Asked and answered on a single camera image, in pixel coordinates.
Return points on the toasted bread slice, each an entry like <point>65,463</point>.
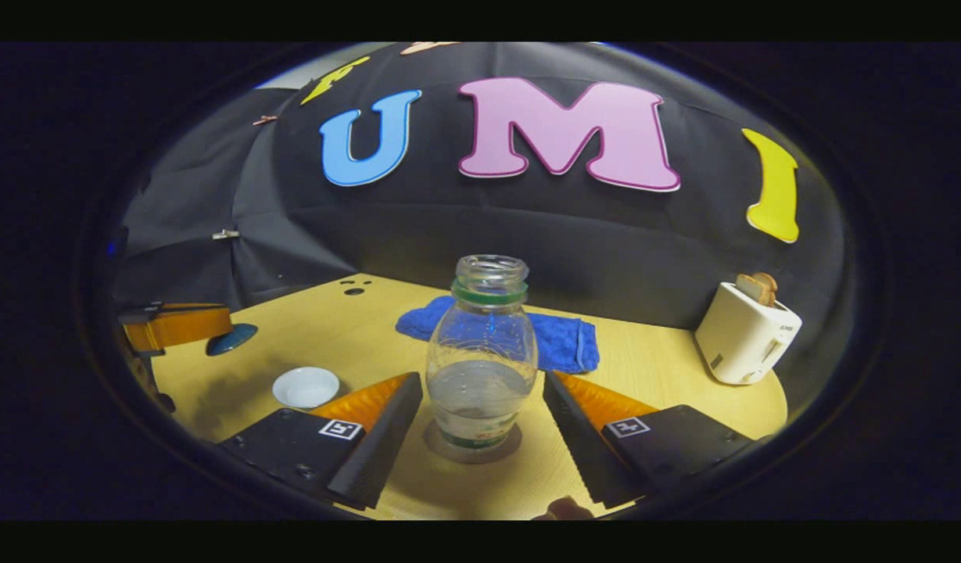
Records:
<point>758,288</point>

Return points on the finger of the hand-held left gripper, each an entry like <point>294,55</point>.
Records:
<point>183,327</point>

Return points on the teal teacup lid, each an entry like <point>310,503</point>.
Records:
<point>234,340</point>

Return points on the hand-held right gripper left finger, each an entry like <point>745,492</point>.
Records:
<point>382,446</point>

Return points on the black backdrop cloth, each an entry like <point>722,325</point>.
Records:
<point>605,250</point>

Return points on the white toaster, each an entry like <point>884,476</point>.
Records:
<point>742,340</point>

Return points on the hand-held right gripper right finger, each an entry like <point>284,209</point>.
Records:
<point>578,446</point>

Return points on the blue towel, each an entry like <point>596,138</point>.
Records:
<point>562,344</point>

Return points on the white metal clip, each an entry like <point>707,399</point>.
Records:
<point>225,234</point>

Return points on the clear plastic water bottle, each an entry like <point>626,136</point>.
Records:
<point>480,344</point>

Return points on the copper clip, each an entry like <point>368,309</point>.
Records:
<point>263,120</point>

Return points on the white and teal teacup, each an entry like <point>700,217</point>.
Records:
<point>306,387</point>

